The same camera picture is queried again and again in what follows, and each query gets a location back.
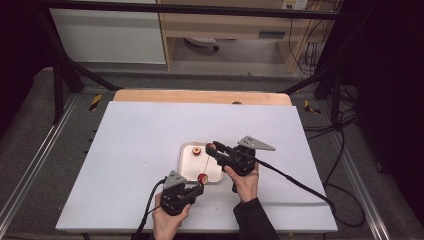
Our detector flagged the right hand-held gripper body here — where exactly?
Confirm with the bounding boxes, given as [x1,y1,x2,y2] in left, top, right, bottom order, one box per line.
[219,134,277,177]

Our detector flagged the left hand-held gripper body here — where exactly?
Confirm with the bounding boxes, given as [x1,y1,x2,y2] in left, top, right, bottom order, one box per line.
[160,169,197,217]

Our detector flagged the square metal tray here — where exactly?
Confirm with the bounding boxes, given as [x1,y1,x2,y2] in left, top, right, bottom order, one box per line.
[177,141,225,184]

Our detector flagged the person's right hand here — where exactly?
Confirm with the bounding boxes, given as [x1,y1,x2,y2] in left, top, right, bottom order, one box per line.
[223,162,261,204]

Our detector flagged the person's left hand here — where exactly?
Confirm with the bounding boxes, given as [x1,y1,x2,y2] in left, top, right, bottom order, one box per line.
[151,201,192,240]

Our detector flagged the wooden board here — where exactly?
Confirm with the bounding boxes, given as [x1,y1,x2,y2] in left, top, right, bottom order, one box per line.
[112,88,293,107]

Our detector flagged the office chair base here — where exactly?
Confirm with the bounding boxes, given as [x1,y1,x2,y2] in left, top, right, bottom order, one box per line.
[184,36,221,52]

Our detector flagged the light wooden desk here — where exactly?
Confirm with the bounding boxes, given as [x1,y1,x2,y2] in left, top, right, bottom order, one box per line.
[156,0,338,73]

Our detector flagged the white cabinet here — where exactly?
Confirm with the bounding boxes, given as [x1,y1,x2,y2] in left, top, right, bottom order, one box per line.
[49,7,167,65]

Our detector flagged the white power outlet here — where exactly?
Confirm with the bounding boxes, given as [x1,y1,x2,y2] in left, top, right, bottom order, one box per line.
[281,0,309,11]

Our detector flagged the left hand-held gripper black cable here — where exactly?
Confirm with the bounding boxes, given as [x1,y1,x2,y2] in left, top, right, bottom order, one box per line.
[132,177,168,240]

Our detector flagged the hand-held gripper black cable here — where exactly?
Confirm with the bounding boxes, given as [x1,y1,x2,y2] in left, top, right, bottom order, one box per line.
[254,128,367,229]
[132,177,168,240]

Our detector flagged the right hand-held gripper black cable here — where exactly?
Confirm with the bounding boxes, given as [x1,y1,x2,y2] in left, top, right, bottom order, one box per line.
[254,128,367,229]

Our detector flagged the black floor cables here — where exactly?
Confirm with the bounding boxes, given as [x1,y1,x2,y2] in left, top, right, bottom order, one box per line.
[304,84,360,142]

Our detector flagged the aluminium floor rail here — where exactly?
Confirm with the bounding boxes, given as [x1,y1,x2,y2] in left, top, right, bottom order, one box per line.
[0,94,80,228]
[328,133,392,240]

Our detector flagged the black cables under desk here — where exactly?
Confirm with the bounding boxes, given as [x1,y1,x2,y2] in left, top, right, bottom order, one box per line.
[287,0,338,77]

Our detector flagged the black metal frame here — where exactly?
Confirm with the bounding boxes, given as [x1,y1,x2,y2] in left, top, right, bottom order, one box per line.
[33,0,381,132]

